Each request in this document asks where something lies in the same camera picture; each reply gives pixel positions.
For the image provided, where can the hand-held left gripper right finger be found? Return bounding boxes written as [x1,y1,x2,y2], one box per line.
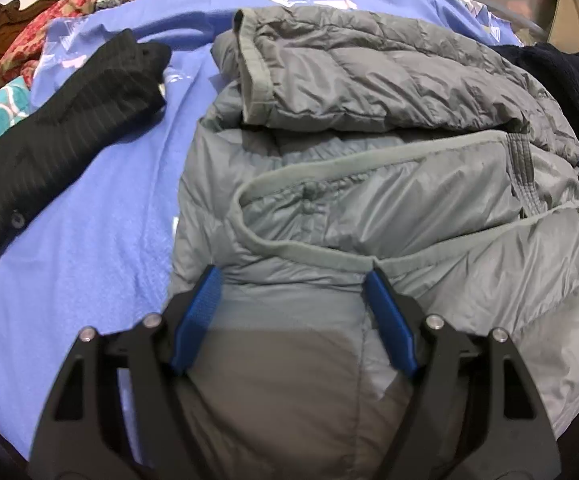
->
[364,266,563,480]

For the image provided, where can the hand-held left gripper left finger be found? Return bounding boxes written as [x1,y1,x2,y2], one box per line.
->
[28,265,222,480]

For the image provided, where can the grey down jacket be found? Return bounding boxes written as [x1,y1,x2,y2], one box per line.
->
[166,7,579,480]

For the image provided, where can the black striped garment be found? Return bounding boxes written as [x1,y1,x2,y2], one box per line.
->
[0,29,172,278]

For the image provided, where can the blue printed bed sheet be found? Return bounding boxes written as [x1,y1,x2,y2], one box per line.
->
[0,0,579,466]

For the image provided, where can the dark navy fleece garment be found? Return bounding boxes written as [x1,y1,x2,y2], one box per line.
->
[489,42,579,191]

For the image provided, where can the red floral patchwork quilt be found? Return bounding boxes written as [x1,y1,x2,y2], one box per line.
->
[0,0,330,96]

